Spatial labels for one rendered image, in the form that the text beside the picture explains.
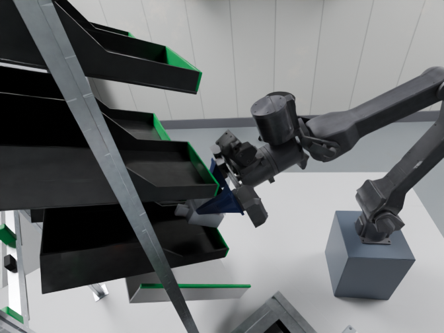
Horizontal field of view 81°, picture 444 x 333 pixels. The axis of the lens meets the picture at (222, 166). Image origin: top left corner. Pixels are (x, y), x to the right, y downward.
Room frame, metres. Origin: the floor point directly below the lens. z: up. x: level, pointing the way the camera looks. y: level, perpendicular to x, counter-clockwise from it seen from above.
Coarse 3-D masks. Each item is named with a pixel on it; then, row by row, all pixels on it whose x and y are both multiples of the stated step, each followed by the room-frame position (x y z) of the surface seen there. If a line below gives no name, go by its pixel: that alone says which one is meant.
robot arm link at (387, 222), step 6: (378, 216) 0.32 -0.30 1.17; (384, 216) 0.31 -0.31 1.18; (390, 216) 0.31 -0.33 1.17; (396, 216) 0.33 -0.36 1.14; (378, 222) 0.31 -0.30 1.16; (384, 222) 0.31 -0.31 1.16; (390, 222) 0.31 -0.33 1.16; (396, 222) 0.31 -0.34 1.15; (402, 222) 0.31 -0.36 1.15; (378, 228) 0.31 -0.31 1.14; (384, 228) 0.31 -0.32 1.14; (390, 228) 0.31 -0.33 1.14; (396, 228) 0.31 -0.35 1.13; (390, 234) 0.31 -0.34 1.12
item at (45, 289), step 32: (64, 224) 0.30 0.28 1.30; (96, 224) 0.31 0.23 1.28; (128, 224) 0.32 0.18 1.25; (160, 224) 0.33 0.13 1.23; (192, 224) 0.34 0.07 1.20; (64, 256) 0.19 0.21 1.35; (96, 256) 0.20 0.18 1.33; (128, 256) 0.21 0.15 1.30; (192, 256) 0.24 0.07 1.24; (224, 256) 0.26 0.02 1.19; (64, 288) 0.18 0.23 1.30
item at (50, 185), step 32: (0, 96) 0.31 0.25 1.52; (32, 96) 0.32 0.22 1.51; (0, 128) 0.30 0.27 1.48; (32, 128) 0.32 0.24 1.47; (64, 128) 0.33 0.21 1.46; (0, 160) 0.20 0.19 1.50; (32, 160) 0.21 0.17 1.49; (64, 160) 0.21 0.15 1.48; (128, 160) 0.32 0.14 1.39; (160, 160) 0.34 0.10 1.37; (192, 160) 0.35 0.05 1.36; (0, 192) 0.19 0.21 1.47; (32, 192) 0.20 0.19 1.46; (64, 192) 0.21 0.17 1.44; (96, 192) 0.22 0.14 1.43; (160, 192) 0.24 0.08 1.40; (192, 192) 0.25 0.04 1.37
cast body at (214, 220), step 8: (192, 200) 0.33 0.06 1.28; (200, 200) 0.31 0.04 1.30; (208, 200) 0.31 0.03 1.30; (176, 208) 0.31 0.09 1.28; (184, 208) 0.31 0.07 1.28; (192, 208) 0.31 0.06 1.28; (184, 216) 0.31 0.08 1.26; (192, 216) 0.30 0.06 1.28; (200, 216) 0.30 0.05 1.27; (208, 216) 0.30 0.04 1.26; (216, 216) 0.30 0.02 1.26; (224, 216) 0.31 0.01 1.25; (200, 224) 0.30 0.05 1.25; (208, 224) 0.30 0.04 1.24; (216, 224) 0.30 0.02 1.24
